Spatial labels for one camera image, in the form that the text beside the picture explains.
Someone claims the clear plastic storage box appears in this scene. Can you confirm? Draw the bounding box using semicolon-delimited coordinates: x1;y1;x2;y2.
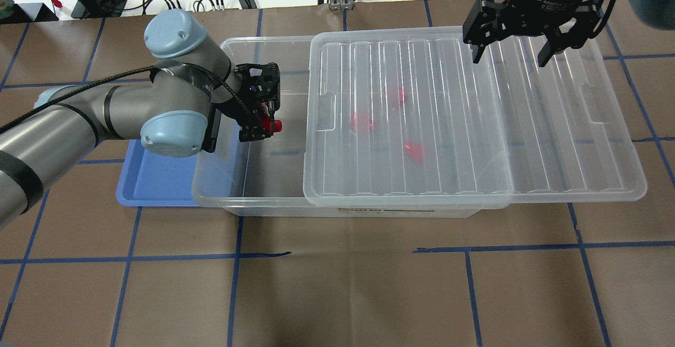
192;35;477;219

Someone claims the clear plastic box lid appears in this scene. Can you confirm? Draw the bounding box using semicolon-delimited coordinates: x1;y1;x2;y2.
302;26;648;210

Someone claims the blue plastic tray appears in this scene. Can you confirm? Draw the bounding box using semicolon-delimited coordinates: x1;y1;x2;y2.
116;140;199;207

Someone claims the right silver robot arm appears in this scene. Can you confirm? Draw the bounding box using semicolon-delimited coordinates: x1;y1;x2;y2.
462;0;673;68

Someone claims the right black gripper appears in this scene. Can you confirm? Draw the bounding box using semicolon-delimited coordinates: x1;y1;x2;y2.
462;0;601;68

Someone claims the red block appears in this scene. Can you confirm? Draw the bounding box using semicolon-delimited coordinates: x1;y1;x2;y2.
386;87;409;109
349;112;374;133
403;142;425;164
261;117;283;134

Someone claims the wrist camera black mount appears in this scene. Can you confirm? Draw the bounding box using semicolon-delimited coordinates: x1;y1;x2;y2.
235;62;280;101

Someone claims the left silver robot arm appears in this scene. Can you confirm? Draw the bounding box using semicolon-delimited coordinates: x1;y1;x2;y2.
1;9;282;227

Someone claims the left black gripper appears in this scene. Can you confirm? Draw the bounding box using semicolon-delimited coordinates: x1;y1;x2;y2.
212;68;281;143

